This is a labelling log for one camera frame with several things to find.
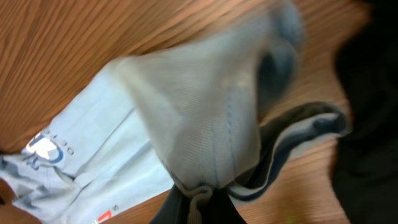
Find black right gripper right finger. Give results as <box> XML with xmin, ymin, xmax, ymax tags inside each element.
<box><xmin>201</xmin><ymin>190</ymin><xmax>246</xmax><ymax>224</ymax></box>

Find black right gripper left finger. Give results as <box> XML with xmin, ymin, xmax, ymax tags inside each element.
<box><xmin>150</xmin><ymin>185</ymin><xmax>190</xmax><ymax>224</ymax></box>

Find light blue printed t-shirt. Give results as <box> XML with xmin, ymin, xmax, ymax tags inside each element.
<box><xmin>1</xmin><ymin>1</ymin><xmax>351</xmax><ymax>223</ymax></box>

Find black crumpled garment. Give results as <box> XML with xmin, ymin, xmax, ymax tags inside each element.
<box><xmin>332</xmin><ymin>0</ymin><xmax>397</xmax><ymax>224</ymax></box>

